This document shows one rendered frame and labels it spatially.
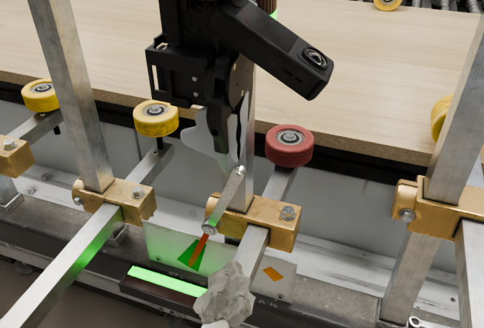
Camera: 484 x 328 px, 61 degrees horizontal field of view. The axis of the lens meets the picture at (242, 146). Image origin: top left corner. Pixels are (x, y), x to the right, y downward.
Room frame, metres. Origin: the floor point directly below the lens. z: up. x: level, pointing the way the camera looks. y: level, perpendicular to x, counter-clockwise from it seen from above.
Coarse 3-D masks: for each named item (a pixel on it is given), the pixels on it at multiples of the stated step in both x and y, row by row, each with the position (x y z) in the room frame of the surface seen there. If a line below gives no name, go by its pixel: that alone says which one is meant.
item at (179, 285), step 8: (128, 272) 0.44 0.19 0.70; (136, 272) 0.44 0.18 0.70; (144, 272) 0.44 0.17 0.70; (152, 272) 0.44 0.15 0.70; (152, 280) 0.42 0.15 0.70; (160, 280) 0.42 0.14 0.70; (168, 280) 0.42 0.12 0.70; (176, 280) 0.42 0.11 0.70; (176, 288) 0.41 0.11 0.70; (184, 288) 0.41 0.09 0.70; (192, 288) 0.41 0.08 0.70; (200, 288) 0.41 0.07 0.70
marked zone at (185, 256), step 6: (198, 240) 0.43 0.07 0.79; (192, 246) 0.44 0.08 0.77; (204, 246) 0.43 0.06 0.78; (186, 252) 0.44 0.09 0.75; (192, 252) 0.44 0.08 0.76; (180, 258) 0.45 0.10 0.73; (186, 258) 0.44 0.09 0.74; (198, 258) 0.44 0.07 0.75; (186, 264) 0.44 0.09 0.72; (198, 264) 0.44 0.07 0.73; (198, 270) 0.44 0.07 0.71
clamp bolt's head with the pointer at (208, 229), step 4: (208, 216) 0.43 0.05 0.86; (220, 224) 0.42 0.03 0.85; (204, 228) 0.41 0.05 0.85; (208, 228) 0.41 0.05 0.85; (212, 228) 0.41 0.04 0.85; (204, 232) 0.43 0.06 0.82; (208, 232) 0.41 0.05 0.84; (212, 232) 0.40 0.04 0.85; (204, 236) 0.43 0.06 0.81; (208, 236) 0.42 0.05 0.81; (200, 240) 0.43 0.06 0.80; (204, 240) 0.43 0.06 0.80; (200, 244) 0.43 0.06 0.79; (204, 244) 0.43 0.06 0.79; (196, 248) 0.43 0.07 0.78; (200, 248) 0.43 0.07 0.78; (196, 252) 0.43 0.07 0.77; (192, 256) 0.43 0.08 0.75; (196, 256) 0.43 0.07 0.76; (192, 260) 0.43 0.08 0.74; (192, 264) 0.43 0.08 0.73
